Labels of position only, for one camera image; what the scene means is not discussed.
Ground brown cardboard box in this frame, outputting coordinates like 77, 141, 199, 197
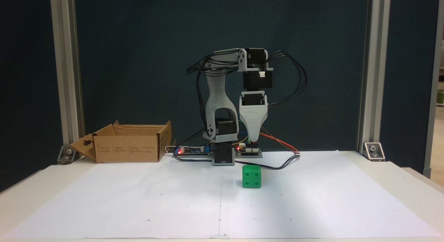
69, 120, 173, 163

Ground aluminium frame post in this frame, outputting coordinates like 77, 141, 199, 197
357, 0, 391, 154
50, 0, 86, 156

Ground circuit board with red light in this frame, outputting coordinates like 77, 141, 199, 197
236, 143, 262, 156

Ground large white paper sheet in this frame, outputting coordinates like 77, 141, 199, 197
9, 150, 441, 240

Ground metal corner bracket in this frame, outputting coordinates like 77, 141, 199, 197
57, 145, 77, 165
363, 142, 386, 162

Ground black cable with white plug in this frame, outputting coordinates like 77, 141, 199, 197
173, 153, 301, 170

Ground red and orange wire bundle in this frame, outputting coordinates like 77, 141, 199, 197
258, 132, 301, 154

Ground black servo cables at wrist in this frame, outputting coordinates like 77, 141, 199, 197
266, 51, 308, 108

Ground green dice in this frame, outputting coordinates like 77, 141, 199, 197
242, 165, 262, 189

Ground circuit board with blue parts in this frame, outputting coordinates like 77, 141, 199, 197
173, 143, 212, 157

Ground grey outer frame post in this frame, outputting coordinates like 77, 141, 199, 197
423, 0, 444, 179

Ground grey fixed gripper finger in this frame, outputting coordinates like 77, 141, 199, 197
239, 110, 270, 143

